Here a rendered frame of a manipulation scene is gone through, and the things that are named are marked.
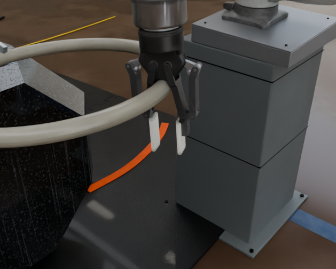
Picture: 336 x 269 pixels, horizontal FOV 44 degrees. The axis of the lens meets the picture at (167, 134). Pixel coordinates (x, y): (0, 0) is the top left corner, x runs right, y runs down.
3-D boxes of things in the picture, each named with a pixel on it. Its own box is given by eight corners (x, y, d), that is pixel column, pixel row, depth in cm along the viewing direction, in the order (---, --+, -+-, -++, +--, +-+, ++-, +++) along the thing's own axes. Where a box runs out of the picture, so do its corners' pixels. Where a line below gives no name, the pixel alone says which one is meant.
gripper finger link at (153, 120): (152, 118, 76) (148, 118, 76) (155, 151, 79) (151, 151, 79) (157, 111, 78) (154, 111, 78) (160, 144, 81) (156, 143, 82)
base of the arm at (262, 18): (237, 4, 163) (238, -11, 160) (289, 15, 152) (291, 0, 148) (210, 16, 152) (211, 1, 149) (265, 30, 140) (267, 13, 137)
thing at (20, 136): (-136, 113, 77) (-143, 98, 76) (60, 40, 112) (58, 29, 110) (40, 187, 51) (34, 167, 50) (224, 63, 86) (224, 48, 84)
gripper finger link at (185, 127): (182, 107, 75) (198, 109, 74) (183, 132, 77) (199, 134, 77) (180, 111, 74) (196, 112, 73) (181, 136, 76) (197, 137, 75)
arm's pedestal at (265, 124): (220, 158, 226) (233, 10, 184) (307, 197, 199) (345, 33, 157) (159, 204, 194) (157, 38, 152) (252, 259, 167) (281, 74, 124)
